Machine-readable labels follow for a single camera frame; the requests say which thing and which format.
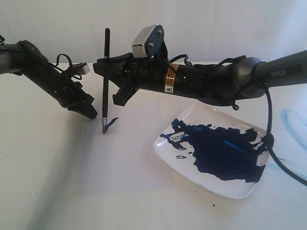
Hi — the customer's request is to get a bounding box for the white sheet of paper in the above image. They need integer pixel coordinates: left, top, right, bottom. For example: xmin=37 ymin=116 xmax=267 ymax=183
xmin=76 ymin=102 xmax=176 ymax=197

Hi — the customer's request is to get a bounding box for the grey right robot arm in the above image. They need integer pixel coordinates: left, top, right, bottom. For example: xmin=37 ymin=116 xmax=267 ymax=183
xmin=93 ymin=51 xmax=307 ymax=106

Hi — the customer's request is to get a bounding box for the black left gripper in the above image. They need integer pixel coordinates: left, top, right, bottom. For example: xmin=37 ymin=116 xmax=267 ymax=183
xmin=23 ymin=40 xmax=97 ymax=119

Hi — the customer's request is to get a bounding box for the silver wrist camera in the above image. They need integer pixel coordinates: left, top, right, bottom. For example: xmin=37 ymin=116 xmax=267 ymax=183
xmin=72 ymin=63 xmax=90 ymax=75
xmin=131 ymin=24 xmax=165 ymax=58

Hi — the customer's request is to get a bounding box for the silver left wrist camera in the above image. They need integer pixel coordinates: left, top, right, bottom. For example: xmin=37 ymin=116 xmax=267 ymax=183
xmin=72 ymin=63 xmax=90 ymax=75

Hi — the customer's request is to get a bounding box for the black paintbrush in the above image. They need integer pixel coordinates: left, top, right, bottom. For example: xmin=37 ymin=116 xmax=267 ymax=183
xmin=102 ymin=28 xmax=110 ymax=134

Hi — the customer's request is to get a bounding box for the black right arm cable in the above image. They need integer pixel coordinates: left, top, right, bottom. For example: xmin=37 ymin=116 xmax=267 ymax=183
xmin=167 ymin=54 xmax=307 ymax=186

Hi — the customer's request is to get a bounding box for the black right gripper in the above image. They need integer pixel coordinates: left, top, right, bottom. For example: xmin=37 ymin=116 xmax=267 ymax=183
xmin=93 ymin=54 xmax=199 ymax=106

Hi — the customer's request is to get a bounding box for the black left camera cable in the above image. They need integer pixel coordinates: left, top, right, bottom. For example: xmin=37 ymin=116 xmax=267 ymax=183
xmin=45 ymin=54 xmax=83 ymax=81

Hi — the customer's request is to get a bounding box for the white square paint plate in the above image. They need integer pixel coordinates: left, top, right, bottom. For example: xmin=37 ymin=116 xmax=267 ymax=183
xmin=154 ymin=104 xmax=270 ymax=199

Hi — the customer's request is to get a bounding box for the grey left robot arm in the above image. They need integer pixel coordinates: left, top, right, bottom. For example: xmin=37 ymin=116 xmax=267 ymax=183
xmin=0 ymin=37 xmax=97 ymax=119

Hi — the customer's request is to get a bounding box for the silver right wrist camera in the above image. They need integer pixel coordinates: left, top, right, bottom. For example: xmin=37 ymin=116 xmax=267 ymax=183
xmin=131 ymin=24 xmax=165 ymax=58

